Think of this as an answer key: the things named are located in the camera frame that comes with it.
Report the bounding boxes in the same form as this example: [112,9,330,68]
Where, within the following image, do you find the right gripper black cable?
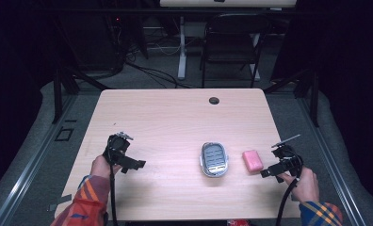
[275,178,300,226]

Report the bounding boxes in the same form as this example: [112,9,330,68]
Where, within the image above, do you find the grey soap dish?
[200,141,230,179]

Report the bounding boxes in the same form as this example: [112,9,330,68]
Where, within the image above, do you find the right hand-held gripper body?
[270,134,304,179]

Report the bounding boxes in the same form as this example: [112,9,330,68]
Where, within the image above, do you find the black folding chair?
[200,13,272,89]

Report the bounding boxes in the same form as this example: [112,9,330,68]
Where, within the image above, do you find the black floor cables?
[118,43,197,89]

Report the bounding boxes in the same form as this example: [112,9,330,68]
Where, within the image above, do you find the white desk leg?
[177,15,189,81]

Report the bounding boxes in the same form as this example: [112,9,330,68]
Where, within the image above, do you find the person's left hand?
[89,154,122,180]

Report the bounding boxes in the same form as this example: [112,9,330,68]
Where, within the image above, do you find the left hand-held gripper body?
[102,131,136,170]

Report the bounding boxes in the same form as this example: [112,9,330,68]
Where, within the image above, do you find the red packet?
[226,218,251,226]

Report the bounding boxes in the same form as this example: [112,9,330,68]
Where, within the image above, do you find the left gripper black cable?
[108,165,119,226]

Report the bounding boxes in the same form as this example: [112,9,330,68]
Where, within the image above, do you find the person's right hand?
[283,167,320,203]

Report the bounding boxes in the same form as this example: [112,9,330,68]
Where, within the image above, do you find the black metal stand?
[50,60,111,124]
[262,67,321,128]

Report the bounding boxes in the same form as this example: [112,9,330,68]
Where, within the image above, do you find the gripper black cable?
[108,165,119,226]
[275,178,300,226]

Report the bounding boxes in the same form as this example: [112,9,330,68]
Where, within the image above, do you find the grey tape strip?
[47,193,73,212]

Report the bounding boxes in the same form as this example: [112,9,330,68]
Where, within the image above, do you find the pink soap bar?
[241,149,265,174]

